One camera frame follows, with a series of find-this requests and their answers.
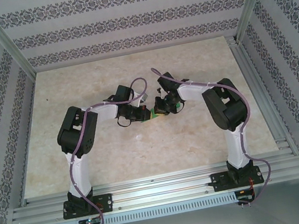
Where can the aluminium side rail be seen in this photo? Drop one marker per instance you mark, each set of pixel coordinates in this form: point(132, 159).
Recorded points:
point(264, 103)

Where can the aluminium mounting rail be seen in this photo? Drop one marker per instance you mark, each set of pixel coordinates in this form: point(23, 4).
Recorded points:
point(163, 188)

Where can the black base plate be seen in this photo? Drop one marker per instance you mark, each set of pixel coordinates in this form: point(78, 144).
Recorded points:
point(218, 181)
point(107, 200)

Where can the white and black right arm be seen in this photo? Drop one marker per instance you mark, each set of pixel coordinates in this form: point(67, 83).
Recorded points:
point(235, 149)

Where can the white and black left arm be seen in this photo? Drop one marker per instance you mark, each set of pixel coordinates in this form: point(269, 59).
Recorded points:
point(79, 176)

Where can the right controller board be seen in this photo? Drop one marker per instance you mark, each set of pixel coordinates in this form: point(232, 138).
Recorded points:
point(243, 194)

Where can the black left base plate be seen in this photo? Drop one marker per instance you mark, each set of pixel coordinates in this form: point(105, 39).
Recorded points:
point(107, 200)

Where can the green paper sheet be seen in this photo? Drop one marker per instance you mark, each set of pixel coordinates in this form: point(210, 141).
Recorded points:
point(155, 111)

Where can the controller board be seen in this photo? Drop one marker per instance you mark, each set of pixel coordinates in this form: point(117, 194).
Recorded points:
point(90, 221)
point(243, 194)

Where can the left controller board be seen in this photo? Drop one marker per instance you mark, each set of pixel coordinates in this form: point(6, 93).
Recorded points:
point(90, 221)

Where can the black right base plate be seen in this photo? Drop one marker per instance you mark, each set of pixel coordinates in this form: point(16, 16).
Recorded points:
point(218, 181)

